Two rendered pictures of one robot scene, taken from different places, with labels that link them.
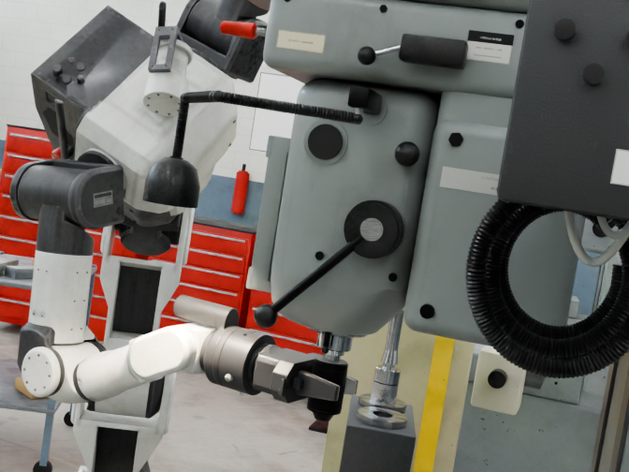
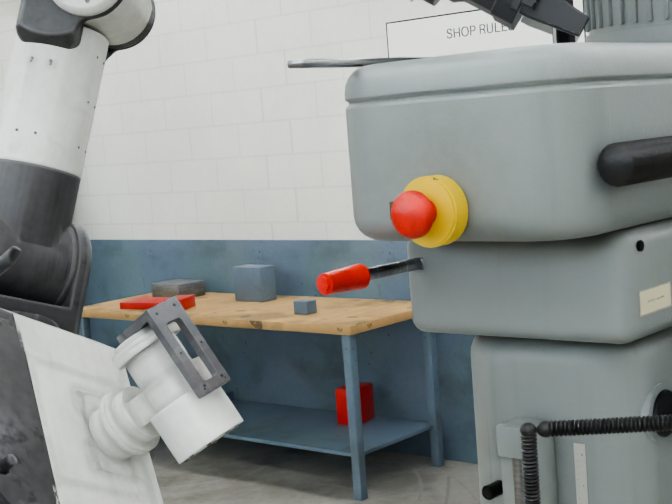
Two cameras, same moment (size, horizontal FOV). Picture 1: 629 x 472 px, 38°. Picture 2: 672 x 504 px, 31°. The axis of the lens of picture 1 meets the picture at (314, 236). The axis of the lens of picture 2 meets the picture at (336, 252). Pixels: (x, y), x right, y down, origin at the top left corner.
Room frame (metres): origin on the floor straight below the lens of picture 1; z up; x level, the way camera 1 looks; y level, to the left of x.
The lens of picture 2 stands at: (0.90, 1.13, 1.84)
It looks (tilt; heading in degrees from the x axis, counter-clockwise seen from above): 6 degrees down; 297
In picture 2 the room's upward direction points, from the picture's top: 4 degrees counter-clockwise
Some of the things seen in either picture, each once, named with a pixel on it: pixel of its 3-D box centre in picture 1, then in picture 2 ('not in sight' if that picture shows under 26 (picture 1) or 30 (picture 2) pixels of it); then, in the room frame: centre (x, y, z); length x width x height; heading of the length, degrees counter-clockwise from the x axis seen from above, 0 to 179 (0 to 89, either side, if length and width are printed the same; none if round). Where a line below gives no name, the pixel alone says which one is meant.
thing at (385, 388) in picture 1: (385, 387); not in sight; (1.71, -0.17, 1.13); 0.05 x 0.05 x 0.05
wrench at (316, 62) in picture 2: not in sight; (381, 61); (1.38, 0.07, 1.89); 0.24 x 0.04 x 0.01; 76
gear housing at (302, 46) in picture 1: (412, 55); (598, 262); (1.23, -0.09, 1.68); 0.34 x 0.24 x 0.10; 76
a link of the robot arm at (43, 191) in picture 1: (62, 209); not in sight; (1.50, 0.41, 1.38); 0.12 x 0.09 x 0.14; 63
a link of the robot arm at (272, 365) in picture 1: (270, 370); not in sight; (1.28, 0.03, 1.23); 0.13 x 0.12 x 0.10; 151
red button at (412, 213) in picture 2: not in sight; (416, 213); (1.30, 0.20, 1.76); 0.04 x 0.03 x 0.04; 166
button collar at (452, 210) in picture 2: not in sight; (433, 211); (1.29, 0.17, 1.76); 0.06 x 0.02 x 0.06; 166
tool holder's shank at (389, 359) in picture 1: (393, 338); not in sight; (1.71, -0.17, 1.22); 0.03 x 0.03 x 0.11
